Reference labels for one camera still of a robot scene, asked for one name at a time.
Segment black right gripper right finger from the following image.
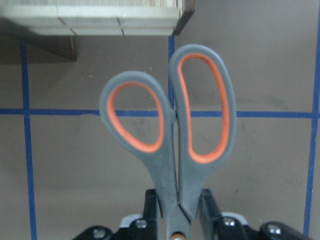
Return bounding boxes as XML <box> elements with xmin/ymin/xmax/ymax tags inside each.
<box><xmin>198</xmin><ymin>189</ymin><xmax>225</xmax><ymax>240</ymax></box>

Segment dark brown drawer cabinet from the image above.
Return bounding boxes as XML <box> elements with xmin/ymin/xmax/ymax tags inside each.
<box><xmin>0</xmin><ymin>17</ymin><xmax>77</xmax><ymax>62</ymax></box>

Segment grey orange scissors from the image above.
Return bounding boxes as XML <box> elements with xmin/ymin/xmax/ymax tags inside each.
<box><xmin>99</xmin><ymin>44</ymin><xmax>237</xmax><ymax>240</ymax></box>

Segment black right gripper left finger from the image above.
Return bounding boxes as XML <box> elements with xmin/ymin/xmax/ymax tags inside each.
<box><xmin>142</xmin><ymin>189</ymin><xmax>159</xmax><ymax>240</ymax></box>

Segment wooden drawer with white handle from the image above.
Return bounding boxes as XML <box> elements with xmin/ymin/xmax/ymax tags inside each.
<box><xmin>0</xmin><ymin>0</ymin><xmax>195</xmax><ymax>36</ymax></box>

